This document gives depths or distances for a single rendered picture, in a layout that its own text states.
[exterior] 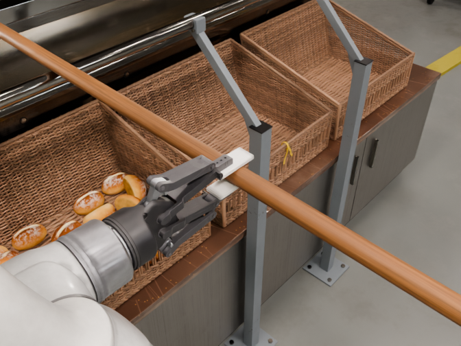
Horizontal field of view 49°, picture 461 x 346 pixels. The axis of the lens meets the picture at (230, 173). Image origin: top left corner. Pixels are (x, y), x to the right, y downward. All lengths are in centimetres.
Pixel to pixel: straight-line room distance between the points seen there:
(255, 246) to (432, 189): 139
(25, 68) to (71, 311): 109
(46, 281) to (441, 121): 288
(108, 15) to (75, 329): 126
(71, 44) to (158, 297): 74
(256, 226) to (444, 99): 225
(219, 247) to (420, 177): 154
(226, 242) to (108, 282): 89
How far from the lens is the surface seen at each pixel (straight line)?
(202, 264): 141
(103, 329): 44
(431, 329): 212
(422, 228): 247
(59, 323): 42
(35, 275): 56
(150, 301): 135
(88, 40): 156
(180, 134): 79
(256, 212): 140
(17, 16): 143
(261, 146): 125
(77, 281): 57
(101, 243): 60
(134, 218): 62
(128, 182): 157
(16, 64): 147
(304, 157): 172
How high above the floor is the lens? 165
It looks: 39 degrees down
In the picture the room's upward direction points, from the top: straight up
